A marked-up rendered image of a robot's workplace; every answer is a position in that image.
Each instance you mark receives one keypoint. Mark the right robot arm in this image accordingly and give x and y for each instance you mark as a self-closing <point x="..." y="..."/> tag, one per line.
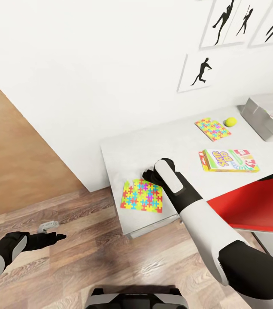
<point x="227" y="255"/>

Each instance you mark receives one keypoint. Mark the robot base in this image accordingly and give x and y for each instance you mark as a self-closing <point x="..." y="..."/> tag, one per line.
<point x="174" y="300"/>

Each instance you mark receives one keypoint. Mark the jigsaw puzzle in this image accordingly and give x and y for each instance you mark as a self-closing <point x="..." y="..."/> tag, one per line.
<point x="144" y="196"/>
<point x="214" y="129"/>

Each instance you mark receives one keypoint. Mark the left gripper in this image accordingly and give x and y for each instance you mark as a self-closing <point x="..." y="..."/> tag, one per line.
<point x="44" y="240"/>

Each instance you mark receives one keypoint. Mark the tennis ball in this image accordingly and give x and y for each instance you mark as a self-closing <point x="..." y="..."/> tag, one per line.
<point x="230" y="122"/>

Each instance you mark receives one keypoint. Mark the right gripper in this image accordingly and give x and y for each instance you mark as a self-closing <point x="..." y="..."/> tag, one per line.
<point x="148" y="176"/>

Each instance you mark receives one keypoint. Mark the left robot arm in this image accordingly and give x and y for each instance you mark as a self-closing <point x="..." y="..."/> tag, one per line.
<point x="16" y="242"/>

